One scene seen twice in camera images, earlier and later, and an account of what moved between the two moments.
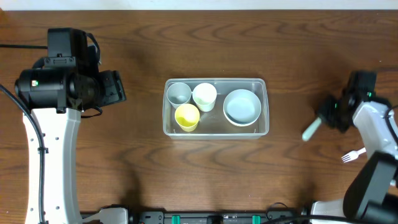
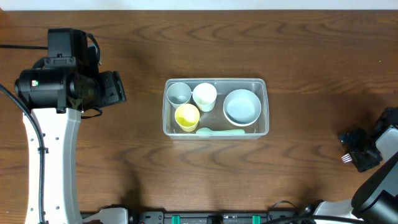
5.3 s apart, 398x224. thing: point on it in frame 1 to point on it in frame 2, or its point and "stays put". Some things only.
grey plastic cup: [178, 93] stays put
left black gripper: [117, 89] stays put
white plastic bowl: [242, 113] stays put
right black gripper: [321, 109] to [360, 162]
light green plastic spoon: [307, 134] to [206, 130]
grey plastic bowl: [242, 107] stays put
